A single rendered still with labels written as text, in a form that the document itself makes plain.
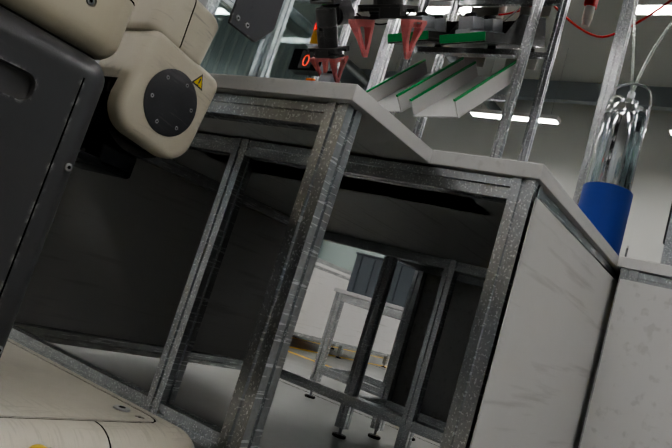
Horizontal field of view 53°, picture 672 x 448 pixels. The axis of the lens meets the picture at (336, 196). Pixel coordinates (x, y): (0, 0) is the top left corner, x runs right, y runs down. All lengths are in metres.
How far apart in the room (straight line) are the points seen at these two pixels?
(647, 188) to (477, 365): 11.46
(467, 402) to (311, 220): 0.43
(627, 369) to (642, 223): 10.59
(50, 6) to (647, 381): 1.60
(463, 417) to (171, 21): 0.82
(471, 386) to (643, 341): 0.76
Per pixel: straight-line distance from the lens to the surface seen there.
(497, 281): 1.27
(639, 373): 1.92
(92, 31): 0.81
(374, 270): 3.81
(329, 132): 1.15
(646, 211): 12.52
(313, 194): 1.11
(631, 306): 1.94
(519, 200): 1.29
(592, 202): 2.29
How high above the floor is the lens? 0.50
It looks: 9 degrees up
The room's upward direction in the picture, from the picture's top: 17 degrees clockwise
